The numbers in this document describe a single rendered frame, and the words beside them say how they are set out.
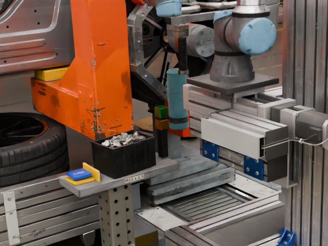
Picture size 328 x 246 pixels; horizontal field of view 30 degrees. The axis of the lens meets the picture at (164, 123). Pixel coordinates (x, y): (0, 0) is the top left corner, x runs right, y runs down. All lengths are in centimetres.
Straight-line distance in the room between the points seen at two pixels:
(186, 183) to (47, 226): 76
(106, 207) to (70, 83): 59
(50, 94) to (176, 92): 57
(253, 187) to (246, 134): 132
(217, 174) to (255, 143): 130
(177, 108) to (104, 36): 50
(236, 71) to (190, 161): 109
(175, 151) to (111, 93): 73
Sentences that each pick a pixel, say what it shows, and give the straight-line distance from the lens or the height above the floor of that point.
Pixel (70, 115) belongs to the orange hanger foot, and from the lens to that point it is 262.
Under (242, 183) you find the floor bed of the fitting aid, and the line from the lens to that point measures 314.
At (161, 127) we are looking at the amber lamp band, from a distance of 236.
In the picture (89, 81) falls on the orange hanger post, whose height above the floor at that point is 76.
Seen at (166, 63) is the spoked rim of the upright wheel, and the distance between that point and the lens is 284.
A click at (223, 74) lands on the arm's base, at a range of 202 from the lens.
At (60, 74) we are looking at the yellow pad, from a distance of 287.
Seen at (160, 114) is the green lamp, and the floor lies 63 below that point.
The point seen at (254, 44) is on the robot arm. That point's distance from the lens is 188.
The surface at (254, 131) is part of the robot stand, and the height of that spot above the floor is 73.
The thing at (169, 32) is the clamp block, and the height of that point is 92.
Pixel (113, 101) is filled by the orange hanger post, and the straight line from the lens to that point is 241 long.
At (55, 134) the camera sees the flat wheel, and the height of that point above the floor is 50.
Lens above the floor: 127
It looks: 17 degrees down
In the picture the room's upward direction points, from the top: 3 degrees counter-clockwise
